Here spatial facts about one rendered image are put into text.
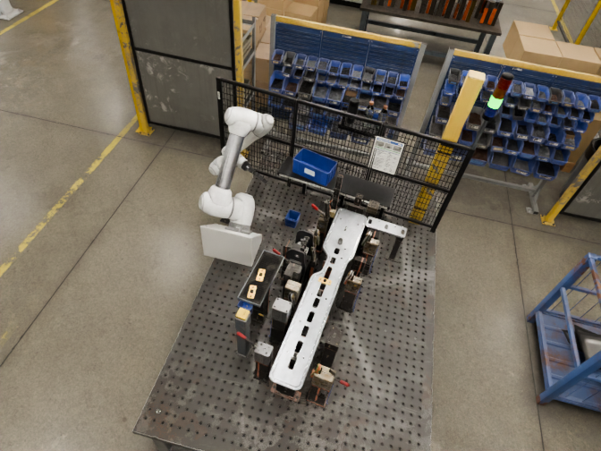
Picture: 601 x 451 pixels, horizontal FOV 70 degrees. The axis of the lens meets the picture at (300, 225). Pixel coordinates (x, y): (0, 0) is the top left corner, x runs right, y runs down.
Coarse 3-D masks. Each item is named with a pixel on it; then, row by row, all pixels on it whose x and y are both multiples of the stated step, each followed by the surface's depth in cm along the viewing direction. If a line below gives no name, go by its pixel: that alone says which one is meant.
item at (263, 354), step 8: (264, 344) 231; (256, 352) 227; (264, 352) 228; (272, 352) 233; (256, 360) 234; (264, 360) 231; (256, 368) 244; (264, 368) 240; (256, 376) 251; (264, 376) 247; (264, 384) 252
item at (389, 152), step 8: (376, 136) 301; (376, 144) 306; (384, 144) 303; (392, 144) 301; (400, 144) 299; (376, 152) 310; (384, 152) 308; (392, 152) 306; (400, 152) 303; (368, 160) 318; (376, 160) 315; (384, 160) 313; (392, 160) 310; (400, 160) 308; (376, 168) 321; (384, 168) 318; (392, 168) 315
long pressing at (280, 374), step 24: (336, 216) 306; (360, 216) 309; (336, 240) 292; (336, 264) 278; (312, 288) 264; (336, 288) 266; (288, 336) 241; (312, 336) 242; (288, 360) 232; (288, 384) 223
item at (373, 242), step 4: (368, 240) 292; (372, 240) 289; (376, 240) 289; (368, 244) 288; (372, 244) 287; (376, 244) 286; (364, 248) 292; (368, 248) 291; (372, 248) 289; (376, 248) 288; (364, 252) 296; (368, 252) 294; (372, 252) 293; (376, 252) 294; (364, 256) 299; (368, 256) 297; (372, 256) 295; (368, 260) 302; (368, 264) 304; (364, 268) 308; (368, 268) 306; (364, 272) 310; (368, 272) 312; (368, 276) 311
